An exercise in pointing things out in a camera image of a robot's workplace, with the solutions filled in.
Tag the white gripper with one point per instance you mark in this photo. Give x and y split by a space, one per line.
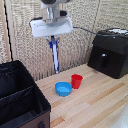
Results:
50 27

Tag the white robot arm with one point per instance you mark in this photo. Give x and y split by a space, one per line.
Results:
52 8

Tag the red plastic cup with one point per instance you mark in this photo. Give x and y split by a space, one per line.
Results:
76 81

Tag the blue plastic bowl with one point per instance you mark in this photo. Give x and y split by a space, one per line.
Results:
63 89

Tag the black box-shaped machine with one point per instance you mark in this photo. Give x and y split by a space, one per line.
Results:
110 55

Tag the black fabric storage box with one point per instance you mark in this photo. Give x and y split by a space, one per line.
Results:
20 100

